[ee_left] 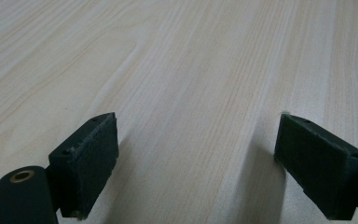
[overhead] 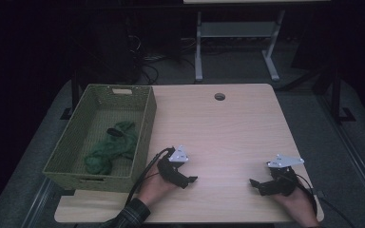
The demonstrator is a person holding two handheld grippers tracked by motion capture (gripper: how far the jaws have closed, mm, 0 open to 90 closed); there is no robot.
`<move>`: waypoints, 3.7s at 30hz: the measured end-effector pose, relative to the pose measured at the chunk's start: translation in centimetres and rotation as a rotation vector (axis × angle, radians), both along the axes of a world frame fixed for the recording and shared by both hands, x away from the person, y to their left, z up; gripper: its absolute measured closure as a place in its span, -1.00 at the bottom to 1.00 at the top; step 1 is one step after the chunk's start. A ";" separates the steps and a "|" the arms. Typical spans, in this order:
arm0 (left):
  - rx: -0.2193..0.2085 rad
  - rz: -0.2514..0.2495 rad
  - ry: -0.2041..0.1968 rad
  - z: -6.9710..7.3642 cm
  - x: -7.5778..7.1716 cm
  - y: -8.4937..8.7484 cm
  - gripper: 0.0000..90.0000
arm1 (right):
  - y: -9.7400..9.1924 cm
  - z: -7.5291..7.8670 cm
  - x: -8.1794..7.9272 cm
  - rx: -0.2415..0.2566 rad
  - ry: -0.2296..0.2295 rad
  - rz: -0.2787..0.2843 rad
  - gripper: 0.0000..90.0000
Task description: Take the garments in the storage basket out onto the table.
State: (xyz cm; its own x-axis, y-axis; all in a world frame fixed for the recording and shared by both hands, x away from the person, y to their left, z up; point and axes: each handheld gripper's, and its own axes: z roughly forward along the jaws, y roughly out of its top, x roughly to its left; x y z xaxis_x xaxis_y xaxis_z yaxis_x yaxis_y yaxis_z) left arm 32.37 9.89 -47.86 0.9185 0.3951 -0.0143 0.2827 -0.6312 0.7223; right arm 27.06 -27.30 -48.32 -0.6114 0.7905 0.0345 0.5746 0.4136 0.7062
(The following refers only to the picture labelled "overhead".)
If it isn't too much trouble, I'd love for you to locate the white metal table frame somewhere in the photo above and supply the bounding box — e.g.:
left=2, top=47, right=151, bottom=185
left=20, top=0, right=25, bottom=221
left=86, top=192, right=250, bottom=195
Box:
left=194, top=9, right=286, bottom=83

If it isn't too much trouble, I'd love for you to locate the green woven basket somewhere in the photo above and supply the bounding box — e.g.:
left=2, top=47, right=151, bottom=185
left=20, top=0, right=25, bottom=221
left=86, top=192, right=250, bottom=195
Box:
left=42, top=84, right=158, bottom=194

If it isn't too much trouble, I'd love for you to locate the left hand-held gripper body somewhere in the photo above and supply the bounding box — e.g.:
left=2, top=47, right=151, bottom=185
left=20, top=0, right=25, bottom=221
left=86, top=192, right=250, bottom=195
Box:
left=157, top=144, right=190, bottom=190

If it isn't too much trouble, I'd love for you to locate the metal floor rail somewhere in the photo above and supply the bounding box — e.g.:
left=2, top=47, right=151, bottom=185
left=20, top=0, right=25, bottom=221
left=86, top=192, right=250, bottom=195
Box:
left=317, top=94, right=365, bottom=220
left=21, top=177, right=60, bottom=228

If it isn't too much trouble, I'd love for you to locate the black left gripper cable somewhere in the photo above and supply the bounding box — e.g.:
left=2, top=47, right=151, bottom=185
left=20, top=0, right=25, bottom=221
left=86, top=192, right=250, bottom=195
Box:
left=124, top=146, right=176, bottom=207

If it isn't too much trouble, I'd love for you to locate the person's left hand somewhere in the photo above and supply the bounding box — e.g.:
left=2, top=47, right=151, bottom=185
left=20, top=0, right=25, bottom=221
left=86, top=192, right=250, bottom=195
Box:
left=137, top=167, right=181, bottom=208

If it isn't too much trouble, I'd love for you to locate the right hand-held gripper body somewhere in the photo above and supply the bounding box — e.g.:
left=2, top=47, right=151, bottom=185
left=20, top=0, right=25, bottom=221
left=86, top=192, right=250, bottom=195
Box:
left=262, top=154, right=305, bottom=197

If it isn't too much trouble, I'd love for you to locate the black metal stand post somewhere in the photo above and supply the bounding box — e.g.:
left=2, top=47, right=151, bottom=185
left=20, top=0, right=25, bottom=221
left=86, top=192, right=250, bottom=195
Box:
left=59, top=70, right=81, bottom=121
left=330, top=65, right=356, bottom=124

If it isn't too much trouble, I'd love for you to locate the person's right hand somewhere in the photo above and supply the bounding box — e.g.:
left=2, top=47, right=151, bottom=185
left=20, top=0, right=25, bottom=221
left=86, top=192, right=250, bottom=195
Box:
left=272, top=186, right=317, bottom=219

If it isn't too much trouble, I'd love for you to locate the green fleece pet garment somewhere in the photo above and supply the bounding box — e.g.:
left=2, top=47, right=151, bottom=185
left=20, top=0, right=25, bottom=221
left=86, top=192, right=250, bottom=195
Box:
left=84, top=121, right=139, bottom=176

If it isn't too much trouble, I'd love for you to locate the tangle of floor cables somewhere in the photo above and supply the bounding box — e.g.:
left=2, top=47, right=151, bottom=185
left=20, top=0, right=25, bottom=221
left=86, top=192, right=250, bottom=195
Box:
left=125, top=33, right=198, bottom=86

